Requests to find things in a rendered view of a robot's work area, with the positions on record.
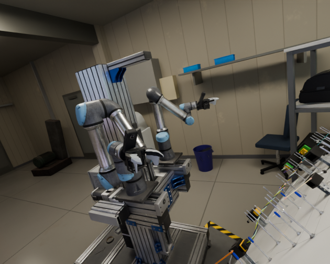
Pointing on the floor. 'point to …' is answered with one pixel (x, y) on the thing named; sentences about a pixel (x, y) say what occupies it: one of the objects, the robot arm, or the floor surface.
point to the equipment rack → (293, 106)
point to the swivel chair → (266, 142)
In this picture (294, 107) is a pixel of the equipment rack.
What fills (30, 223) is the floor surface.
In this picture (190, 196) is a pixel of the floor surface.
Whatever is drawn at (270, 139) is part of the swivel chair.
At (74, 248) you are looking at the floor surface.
